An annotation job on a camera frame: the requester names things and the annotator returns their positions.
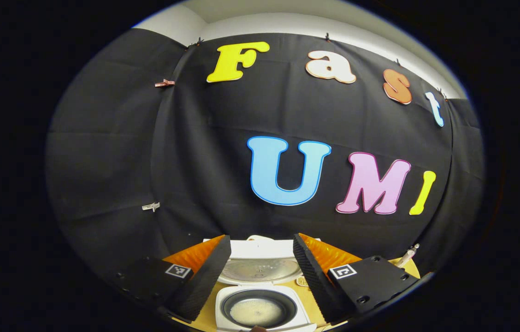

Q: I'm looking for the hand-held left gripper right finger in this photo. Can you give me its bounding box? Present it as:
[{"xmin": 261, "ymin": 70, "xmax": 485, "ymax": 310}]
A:
[{"xmin": 293, "ymin": 232, "xmax": 431, "ymax": 323}]

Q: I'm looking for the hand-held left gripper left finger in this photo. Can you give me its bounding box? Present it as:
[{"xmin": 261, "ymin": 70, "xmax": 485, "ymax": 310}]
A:
[{"xmin": 115, "ymin": 234, "xmax": 232, "ymax": 322}]

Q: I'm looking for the white rice cooker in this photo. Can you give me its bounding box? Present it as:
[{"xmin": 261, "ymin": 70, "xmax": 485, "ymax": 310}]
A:
[{"xmin": 202, "ymin": 235, "xmax": 323, "ymax": 332}]

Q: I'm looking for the small pink label bottle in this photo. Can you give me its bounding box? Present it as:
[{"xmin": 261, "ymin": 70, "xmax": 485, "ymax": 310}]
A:
[{"xmin": 396, "ymin": 243, "xmax": 420, "ymax": 268}]

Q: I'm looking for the black backdrop cloth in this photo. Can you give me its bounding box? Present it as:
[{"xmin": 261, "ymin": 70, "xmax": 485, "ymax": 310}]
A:
[{"xmin": 46, "ymin": 32, "xmax": 485, "ymax": 277}]

